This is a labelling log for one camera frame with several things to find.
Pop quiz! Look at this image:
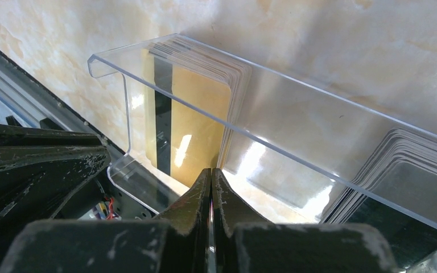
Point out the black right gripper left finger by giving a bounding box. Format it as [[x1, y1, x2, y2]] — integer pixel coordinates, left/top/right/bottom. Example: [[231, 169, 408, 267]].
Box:
[[0, 169, 211, 272]]

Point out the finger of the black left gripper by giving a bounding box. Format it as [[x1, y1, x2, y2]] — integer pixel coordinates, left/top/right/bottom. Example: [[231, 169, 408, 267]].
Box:
[[0, 124, 110, 264]]

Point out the clear acrylic card box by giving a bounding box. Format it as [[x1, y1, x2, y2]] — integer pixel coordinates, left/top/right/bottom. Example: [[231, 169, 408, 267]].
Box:
[[87, 34, 437, 222]]

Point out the yellow credit card stack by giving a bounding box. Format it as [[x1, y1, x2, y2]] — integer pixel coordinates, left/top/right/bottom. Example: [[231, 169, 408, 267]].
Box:
[[142, 36, 252, 187]]

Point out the black credit card stack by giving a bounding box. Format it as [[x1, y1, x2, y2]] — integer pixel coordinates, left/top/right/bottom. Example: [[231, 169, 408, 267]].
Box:
[[322, 127, 437, 270]]

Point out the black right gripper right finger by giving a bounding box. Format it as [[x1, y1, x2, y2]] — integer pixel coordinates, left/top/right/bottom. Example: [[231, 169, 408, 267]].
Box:
[[211, 168, 397, 272]]

